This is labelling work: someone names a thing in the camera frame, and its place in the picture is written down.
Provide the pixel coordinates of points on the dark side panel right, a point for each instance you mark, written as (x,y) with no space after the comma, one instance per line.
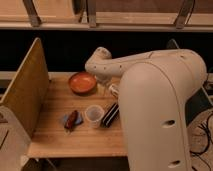
(172,44)

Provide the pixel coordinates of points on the wooden upper shelf frame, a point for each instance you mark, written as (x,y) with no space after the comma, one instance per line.
(108,15)

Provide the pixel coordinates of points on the small pale table object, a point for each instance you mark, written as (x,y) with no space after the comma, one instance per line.
(113,88)

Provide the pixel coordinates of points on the red pocket knife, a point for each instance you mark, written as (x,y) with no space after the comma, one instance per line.
(71,120)

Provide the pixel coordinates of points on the small blue cloth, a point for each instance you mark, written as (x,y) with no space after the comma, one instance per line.
(78,121)

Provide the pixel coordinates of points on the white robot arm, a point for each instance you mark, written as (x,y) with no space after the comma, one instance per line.
(153,91)

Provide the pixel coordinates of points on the wooden side panel left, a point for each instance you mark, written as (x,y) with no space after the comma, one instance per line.
(23,98)

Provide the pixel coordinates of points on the orange ceramic bowl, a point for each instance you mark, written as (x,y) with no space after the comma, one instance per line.
(82,82)

